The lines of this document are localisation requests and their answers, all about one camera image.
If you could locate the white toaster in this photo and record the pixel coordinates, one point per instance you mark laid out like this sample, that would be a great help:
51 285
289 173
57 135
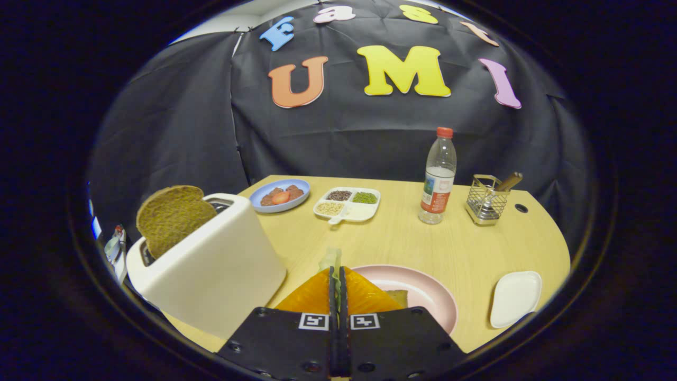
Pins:
222 264

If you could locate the brown meat piece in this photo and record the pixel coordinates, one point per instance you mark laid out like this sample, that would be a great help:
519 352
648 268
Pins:
267 198
295 191

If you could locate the red tomato slice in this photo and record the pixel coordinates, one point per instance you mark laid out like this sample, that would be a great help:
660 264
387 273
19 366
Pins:
280 198

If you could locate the pile of dark grains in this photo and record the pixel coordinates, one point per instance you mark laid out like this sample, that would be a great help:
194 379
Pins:
338 195

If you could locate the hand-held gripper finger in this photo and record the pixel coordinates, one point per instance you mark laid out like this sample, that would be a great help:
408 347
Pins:
342 301
332 296

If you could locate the brown toast slice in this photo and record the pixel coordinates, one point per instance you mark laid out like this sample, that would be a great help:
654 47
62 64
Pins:
169 217

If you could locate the black backdrop cloth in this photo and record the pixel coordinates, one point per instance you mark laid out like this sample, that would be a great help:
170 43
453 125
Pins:
344 137

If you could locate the green lettuce leaf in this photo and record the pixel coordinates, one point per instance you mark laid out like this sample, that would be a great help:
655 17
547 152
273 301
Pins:
330 259

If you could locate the pile of beige beans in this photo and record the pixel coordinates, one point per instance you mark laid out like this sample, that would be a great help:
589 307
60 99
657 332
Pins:
329 208

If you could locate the small brown bread slice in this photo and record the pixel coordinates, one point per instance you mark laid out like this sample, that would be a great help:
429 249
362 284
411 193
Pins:
398 298

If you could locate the pale blurred object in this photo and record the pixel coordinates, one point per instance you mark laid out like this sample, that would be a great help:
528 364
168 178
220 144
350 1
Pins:
115 251

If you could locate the blue round plate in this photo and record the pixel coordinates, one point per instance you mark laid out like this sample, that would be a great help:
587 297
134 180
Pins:
259 203

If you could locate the pile of green beans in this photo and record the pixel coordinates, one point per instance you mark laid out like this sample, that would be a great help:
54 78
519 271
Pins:
365 198

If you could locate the clear plastic water bottle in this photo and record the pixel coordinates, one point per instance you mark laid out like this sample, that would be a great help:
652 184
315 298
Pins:
438 196

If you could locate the white divided tray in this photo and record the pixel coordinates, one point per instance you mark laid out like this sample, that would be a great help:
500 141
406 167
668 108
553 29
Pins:
362 211

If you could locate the pink round plate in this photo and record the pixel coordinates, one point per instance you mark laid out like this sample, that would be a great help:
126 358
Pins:
423 296

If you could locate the white square plate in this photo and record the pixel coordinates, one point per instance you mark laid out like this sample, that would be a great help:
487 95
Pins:
515 299

